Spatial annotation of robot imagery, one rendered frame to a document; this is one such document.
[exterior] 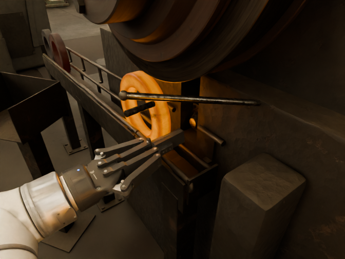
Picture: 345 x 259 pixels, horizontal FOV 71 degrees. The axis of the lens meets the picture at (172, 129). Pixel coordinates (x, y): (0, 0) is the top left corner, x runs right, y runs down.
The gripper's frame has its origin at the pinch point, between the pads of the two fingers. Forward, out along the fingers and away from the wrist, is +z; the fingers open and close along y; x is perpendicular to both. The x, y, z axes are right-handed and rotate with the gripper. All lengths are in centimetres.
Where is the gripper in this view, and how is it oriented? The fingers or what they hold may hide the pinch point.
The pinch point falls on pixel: (168, 141)
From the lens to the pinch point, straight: 49.4
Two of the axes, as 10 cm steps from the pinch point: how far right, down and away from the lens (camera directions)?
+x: -0.7, -7.9, -6.0
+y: 5.8, 4.6, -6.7
